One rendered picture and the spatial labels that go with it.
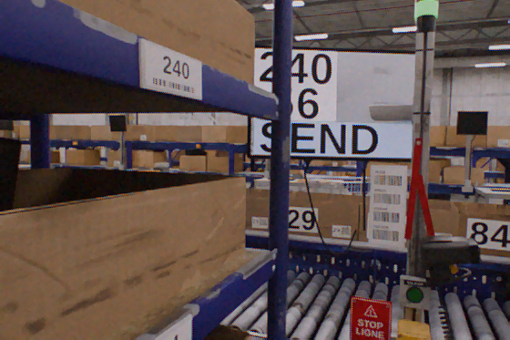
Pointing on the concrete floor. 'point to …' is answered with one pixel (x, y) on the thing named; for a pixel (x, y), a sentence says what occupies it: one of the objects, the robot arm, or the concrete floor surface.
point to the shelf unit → (219, 282)
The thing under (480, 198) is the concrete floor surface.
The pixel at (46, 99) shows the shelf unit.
